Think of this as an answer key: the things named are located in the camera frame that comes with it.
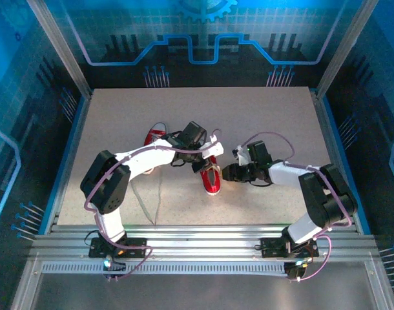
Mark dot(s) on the white shoelace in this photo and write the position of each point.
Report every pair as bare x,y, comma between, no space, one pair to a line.
215,167
144,207

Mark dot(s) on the red canvas sneaker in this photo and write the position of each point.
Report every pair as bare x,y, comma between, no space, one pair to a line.
153,134
211,184

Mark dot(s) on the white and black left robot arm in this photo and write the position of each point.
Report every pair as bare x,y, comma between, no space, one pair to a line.
105,181

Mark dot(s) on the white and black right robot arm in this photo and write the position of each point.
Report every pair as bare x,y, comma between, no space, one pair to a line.
326,197

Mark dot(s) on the small black electronics box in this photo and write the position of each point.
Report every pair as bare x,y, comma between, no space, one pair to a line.
294,271
116,266

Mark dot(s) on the blue table edge strip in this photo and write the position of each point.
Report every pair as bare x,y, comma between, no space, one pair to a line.
74,129

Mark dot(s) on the grey metal panel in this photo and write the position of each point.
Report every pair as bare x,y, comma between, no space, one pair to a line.
200,294

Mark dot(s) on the aluminium mounting rail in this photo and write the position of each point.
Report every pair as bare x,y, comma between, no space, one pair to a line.
200,242

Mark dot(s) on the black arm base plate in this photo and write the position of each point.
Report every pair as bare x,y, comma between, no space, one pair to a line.
269,250
97,252

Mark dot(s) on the aluminium table side rail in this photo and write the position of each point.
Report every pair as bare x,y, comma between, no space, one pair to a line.
80,129
325,129

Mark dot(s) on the aluminium frame post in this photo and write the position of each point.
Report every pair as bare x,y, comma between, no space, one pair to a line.
61,48
344,48

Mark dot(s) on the aluminium lower frame rail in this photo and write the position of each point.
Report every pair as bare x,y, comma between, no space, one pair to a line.
382,287
26,287

